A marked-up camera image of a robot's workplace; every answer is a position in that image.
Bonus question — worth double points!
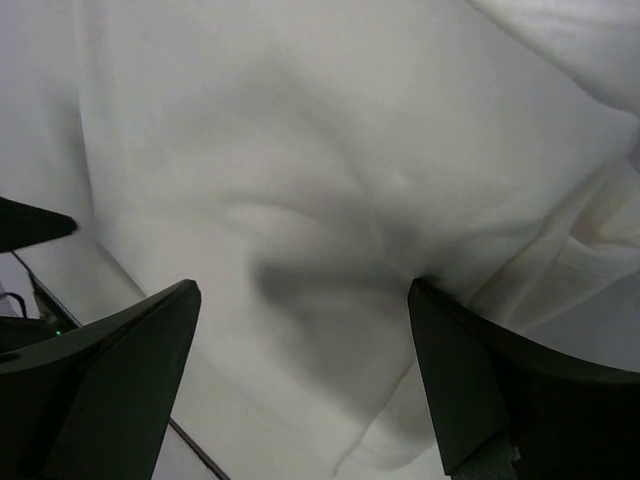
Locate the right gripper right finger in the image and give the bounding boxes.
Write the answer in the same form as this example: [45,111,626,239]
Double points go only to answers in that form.
[407,279,639,480]

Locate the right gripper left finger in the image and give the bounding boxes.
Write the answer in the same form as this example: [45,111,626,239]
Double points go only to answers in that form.
[1,280,201,479]

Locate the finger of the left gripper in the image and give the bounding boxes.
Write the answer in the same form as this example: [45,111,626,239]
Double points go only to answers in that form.
[0,197,78,253]

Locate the white shirt red logo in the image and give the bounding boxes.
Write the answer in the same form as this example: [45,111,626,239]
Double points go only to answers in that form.
[74,1,639,479]

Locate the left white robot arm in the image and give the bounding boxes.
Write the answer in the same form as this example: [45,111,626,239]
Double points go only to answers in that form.
[1,197,78,354]

